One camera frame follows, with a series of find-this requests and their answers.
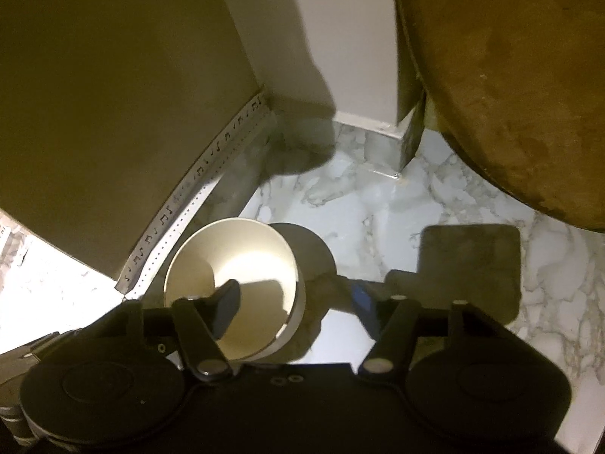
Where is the round wooden cutting board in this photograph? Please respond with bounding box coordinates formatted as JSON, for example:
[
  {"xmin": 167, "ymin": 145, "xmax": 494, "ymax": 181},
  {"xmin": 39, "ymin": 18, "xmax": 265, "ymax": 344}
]
[{"xmin": 391, "ymin": 0, "xmax": 605, "ymax": 233}]

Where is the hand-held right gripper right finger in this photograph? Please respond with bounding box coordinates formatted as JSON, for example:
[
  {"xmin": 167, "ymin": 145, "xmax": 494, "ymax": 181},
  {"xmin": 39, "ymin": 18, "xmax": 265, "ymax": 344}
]
[{"xmin": 349, "ymin": 278, "xmax": 479, "ymax": 386}]

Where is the cream bowl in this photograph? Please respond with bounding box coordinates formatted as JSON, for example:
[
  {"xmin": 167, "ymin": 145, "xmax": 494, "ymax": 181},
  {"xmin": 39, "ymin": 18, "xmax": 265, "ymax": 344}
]
[{"xmin": 163, "ymin": 217, "xmax": 309, "ymax": 363}]

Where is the short patterned edge strip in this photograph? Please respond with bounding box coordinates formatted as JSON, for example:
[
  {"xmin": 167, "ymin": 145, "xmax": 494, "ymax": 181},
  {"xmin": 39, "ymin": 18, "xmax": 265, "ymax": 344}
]
[{"xmin": 115, "ymin": 94, "xmax": 271, "ymax": 302}]

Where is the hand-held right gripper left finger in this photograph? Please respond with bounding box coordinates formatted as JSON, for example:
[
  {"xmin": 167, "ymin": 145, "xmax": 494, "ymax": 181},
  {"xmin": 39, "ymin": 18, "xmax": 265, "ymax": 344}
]
[{"xmin": 111, "ymin": 278, "xmax": 242, "ymax": 385}]

